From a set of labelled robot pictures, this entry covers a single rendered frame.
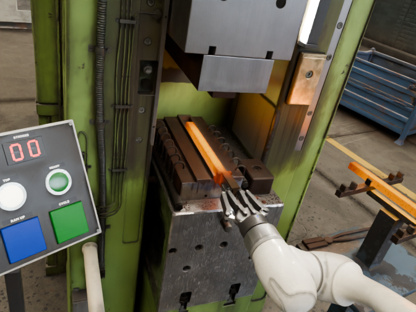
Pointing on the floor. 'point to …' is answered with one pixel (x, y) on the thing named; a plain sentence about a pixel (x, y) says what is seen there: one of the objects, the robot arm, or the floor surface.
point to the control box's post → (15, 291)
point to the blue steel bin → (383, 91)
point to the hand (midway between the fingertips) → (228, 185)
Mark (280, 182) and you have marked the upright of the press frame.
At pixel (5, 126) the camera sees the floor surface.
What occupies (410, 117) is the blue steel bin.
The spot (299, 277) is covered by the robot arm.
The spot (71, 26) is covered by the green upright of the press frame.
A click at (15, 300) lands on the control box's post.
